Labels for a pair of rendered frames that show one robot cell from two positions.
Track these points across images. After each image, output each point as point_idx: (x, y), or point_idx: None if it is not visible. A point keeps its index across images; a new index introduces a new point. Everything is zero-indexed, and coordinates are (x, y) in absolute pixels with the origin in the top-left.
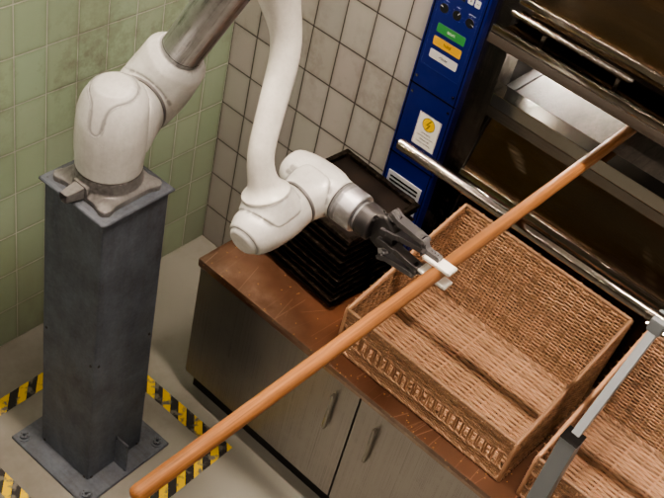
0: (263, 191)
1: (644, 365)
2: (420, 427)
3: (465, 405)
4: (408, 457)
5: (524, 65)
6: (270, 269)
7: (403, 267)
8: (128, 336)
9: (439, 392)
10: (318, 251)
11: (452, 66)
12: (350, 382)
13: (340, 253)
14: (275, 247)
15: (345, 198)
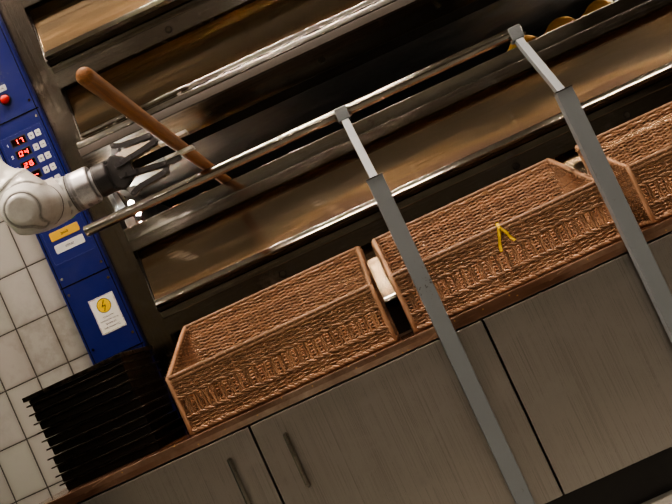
0: (5, 170)
1: (397, 260)
2: (309, 382)
3: (313, 311)
4: (329, 419)
5: (128, 221)
6: (83, 484)
7: (155, 174)
8: None
9: (289, 334)
10: (106, 402)
11: (79, 240)
12: (227, 421)
13: (122, 372)
14: (50, 203)
15: (72, 173)
